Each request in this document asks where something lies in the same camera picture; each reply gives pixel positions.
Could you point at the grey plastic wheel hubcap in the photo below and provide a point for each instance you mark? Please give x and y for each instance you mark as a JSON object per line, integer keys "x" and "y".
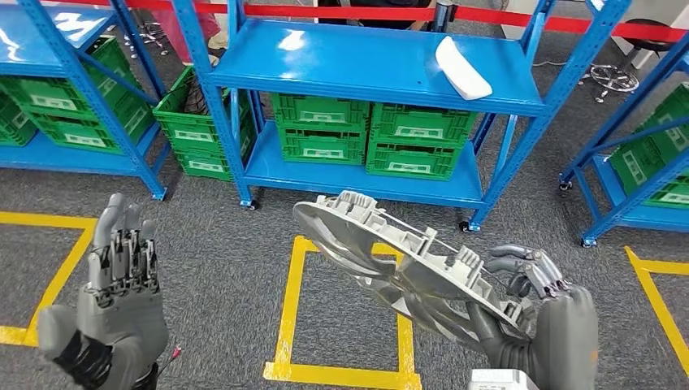
{"x": 377, "y": 253}

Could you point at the white curved plastic part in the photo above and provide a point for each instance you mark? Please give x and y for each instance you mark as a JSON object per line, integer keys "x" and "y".
{"x": 463, "y": 70}

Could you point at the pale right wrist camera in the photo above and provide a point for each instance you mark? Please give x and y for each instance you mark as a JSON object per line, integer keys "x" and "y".
{"x": 500, "y": 381}

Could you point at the black stool chrome base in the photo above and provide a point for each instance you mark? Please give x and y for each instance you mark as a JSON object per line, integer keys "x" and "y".
{"x": 613, "y": 81}

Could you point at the blue metal shelf rack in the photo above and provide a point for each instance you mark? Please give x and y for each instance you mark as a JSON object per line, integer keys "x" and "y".
{"x": 32, "y": 37}
{"x": 350, "y": 59}
{"x": 635, "y": 202}

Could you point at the red barrier tape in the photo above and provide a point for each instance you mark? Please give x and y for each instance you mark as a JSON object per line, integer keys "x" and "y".
{"x": 323, "y": 11}

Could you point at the office chair chrome base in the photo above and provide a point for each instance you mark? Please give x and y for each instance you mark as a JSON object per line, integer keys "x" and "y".
{"x": 145, "y": 35}

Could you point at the yellow floor tape square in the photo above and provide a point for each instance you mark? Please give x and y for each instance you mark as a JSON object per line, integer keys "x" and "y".
{"x": 656, "y": 301}
{"x": 288, "y": 312}
{"x": 59, "y": 280}

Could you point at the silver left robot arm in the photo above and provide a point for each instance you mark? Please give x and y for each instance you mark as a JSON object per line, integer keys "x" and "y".
{"x": 145, "y": 379}

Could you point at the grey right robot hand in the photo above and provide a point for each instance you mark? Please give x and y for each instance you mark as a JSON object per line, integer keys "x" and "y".
{"x": 568, "y": 339}

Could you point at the dark barrier post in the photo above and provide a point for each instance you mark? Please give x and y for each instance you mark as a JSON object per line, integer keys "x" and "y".
{"x": 442, "y": 16}

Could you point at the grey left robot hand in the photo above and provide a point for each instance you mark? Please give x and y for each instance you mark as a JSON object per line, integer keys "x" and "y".
{"x": 126, "y": 323}

